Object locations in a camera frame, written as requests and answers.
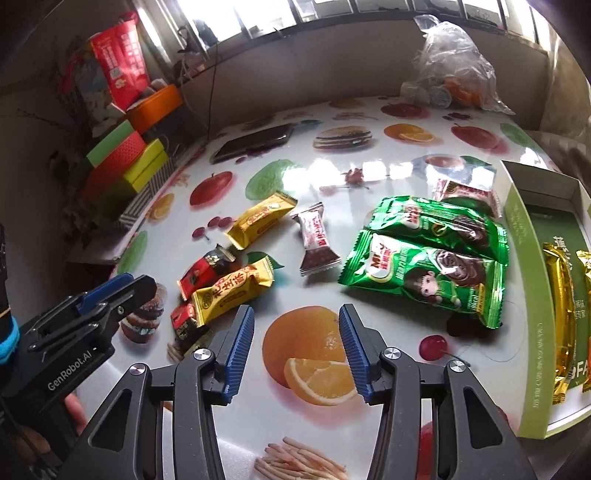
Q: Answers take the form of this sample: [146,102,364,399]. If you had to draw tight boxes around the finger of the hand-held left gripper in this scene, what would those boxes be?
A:
[45,275,158,345]
[82,274,140,315]

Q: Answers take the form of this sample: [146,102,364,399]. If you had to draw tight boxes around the yellow-green box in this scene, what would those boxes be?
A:
[122,138,169,197]

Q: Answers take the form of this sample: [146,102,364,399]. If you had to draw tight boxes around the person's left hand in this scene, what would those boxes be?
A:
[62,391,90,435]

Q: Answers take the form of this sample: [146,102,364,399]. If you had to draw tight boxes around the red snack bag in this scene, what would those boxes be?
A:
[90,13,149,112]

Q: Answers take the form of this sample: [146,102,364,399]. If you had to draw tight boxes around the black white striped box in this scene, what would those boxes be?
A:
[117,159,178,229]

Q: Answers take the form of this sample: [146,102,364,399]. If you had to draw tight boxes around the green chocolate wafer packet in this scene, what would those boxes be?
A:
[365,196,509,268]
[341,229,505,329]

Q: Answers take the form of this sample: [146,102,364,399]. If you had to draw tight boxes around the red black candy packet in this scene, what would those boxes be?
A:
[178,247,238,301]
[170,302,213,344]

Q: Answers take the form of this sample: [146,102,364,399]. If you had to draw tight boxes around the window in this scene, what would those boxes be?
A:
[198,0,555,56]

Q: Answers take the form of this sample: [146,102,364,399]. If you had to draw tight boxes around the thin black cable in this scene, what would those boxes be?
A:
[204,68,219,139]

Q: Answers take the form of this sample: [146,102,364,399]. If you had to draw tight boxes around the white maroon candy packet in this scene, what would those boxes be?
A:
[431,178,502,217]
[291,202,342,277]

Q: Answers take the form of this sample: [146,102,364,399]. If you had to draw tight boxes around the black smartphone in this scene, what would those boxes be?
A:
[210,122,295,164]

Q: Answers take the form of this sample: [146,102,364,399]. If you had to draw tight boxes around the beige curtain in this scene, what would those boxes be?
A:
[538,46,591,176]

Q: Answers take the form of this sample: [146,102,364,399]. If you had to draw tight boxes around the food printed tablecloth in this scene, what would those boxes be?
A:
[69,95,591,480]

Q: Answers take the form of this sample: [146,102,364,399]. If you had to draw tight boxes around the clear plastic bag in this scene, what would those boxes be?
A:
[399,14,515,116]

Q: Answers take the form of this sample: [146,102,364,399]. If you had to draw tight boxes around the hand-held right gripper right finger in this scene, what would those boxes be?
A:
[338,304,539,480]

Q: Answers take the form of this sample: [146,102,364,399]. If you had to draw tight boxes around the gold foil snack packet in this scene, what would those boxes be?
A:
[541,242,583,404]
[575,249,591,393]

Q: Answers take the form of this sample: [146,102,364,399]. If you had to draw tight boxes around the yellow peanut candy packet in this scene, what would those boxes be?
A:
[190,258,275,328]
[224,191,298,251]

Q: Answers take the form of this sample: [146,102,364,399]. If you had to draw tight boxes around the light blue printed bag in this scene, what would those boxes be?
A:
[60,41,116,134]

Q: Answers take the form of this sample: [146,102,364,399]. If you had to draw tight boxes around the green cardboard box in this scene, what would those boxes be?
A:
[501,159,591,439]

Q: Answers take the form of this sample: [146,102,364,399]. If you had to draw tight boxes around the orange tangerines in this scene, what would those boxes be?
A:
[443,76,481,104]

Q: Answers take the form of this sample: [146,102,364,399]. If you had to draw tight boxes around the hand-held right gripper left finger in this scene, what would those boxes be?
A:
[58,305,256,480]

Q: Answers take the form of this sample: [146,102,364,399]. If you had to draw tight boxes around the orange box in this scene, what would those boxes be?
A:
[126,84,184,134]

